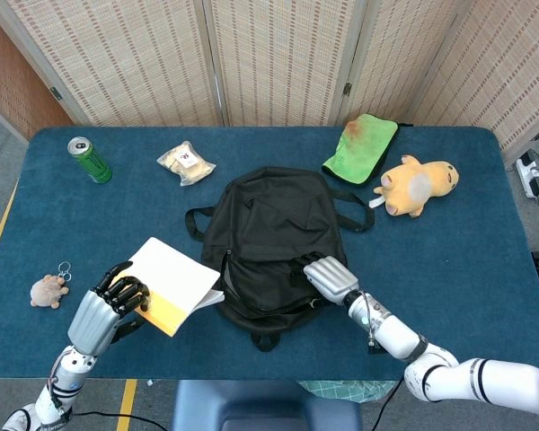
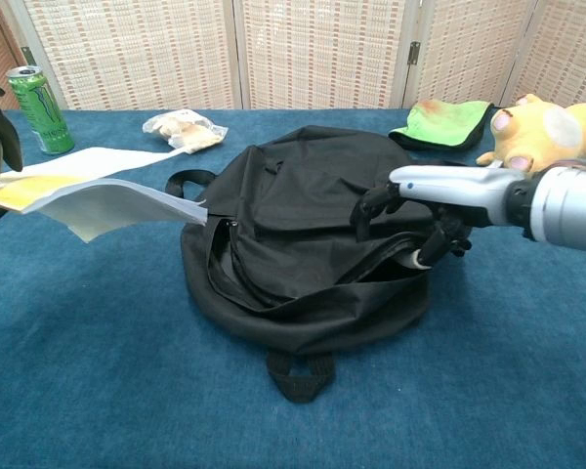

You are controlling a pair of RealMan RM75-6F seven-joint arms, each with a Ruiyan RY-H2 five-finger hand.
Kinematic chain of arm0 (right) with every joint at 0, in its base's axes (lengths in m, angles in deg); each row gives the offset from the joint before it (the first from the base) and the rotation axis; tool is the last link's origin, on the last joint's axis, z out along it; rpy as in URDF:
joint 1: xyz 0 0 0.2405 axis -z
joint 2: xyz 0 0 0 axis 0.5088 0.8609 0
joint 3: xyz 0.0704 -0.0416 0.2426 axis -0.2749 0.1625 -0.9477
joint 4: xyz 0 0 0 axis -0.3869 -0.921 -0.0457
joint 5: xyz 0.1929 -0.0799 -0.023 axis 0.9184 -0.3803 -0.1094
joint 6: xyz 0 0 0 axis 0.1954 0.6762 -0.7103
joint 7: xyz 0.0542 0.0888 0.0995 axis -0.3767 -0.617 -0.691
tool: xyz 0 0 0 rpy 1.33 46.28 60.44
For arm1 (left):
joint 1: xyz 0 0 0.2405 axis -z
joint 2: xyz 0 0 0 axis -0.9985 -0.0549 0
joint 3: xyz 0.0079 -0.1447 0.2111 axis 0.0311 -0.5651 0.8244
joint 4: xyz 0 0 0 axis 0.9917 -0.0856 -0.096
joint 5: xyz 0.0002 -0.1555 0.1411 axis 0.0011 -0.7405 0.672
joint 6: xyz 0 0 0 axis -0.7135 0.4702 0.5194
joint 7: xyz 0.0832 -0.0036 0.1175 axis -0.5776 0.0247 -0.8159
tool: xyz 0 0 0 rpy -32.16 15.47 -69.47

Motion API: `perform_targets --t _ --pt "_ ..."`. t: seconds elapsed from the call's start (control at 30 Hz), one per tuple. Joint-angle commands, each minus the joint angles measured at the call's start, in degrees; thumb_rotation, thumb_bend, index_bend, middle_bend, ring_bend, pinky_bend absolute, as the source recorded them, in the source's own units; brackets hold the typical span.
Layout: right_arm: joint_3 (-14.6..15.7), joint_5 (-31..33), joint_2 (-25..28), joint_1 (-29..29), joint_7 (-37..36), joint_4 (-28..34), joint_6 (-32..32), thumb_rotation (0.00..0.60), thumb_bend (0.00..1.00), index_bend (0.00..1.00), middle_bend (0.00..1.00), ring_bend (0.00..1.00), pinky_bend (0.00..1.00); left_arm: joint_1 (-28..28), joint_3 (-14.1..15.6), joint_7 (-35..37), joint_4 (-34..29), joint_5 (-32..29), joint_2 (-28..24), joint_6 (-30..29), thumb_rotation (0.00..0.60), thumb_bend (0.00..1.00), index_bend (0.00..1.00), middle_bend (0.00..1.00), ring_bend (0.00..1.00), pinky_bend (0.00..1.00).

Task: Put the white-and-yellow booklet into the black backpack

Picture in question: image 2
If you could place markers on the black backpack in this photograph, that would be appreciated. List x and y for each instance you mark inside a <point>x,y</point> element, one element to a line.
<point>312,273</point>

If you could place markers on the green energy drink can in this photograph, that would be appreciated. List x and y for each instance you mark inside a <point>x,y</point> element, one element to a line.
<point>41,112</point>

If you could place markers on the yellow plush toy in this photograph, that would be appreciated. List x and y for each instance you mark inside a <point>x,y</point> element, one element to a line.
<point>542,132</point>

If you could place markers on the clear bag of snacks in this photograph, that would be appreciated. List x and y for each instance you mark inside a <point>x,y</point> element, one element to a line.
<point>188,131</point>

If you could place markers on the green and black cloth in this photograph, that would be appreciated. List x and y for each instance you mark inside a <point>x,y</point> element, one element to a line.
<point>439,124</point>

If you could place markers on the white and yellow book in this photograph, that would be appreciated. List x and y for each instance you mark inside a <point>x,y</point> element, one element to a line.
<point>102,195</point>

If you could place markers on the woven folding screen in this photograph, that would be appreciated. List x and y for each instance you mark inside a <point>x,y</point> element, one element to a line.
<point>298,54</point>

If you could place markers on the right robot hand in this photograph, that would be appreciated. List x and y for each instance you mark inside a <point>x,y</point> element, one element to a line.
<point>449,193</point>

